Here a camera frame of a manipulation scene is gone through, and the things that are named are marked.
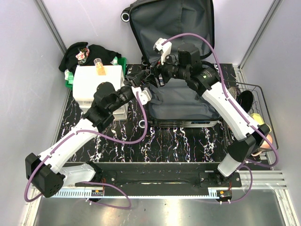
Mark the white cable duct strip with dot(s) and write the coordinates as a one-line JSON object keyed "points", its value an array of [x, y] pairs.
{"points": [[140, 193]]}

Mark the black floral print garment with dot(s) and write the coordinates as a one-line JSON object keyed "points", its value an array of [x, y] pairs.
{"points": [[81, 54]]}

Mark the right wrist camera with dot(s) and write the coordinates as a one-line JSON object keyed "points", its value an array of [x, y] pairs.
{"points": [[188, 54]]}

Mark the space astronaut hard-shell suitcase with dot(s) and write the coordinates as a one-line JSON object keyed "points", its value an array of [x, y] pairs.
{"points": [[175, 37]]}

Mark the black wire basket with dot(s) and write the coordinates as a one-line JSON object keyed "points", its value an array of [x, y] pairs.
{"points": [[259, 104]]}

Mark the peach pink mug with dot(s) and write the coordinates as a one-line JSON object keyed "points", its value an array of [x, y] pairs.
{"points": [[265, 146]]}

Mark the green plastic tray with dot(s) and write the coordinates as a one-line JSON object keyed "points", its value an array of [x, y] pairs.
{"points": [[69, 77]]}

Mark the teal green garment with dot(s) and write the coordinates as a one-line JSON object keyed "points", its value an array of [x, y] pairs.
{"points": [[115, 61]]}

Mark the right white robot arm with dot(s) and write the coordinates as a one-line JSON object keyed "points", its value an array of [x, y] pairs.
{"points": [[232, 122]]}

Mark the white storage bins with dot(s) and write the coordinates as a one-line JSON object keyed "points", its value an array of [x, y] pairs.
{"points": [[87, 80]]}

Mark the black round object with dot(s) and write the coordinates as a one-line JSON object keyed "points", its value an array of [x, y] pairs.
{"points": [[245, 100]]}

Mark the grey woven round coaster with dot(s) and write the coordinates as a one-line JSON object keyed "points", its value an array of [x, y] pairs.
{"points": [[233, 92]]}

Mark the yellow mug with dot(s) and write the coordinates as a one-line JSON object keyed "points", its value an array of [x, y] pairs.
{"points": [[257, 117]]}

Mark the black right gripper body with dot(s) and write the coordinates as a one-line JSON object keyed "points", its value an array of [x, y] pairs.
{"points": [[175, 70]]}

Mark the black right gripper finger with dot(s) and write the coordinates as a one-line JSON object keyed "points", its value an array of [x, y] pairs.
{"points": [[154, 68], [159, 81]]}

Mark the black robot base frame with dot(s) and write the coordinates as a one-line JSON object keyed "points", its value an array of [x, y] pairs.
{"points": [[166, 175]]}

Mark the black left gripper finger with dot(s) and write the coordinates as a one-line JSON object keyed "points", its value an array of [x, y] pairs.
{"points": [[136, 77], [135, 83]]}

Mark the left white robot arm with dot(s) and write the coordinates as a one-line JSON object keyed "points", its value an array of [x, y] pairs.
{"points": [[46, 171]]}

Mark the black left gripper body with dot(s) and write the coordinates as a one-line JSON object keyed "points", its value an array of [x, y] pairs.
{"points": [[125, 94]]}

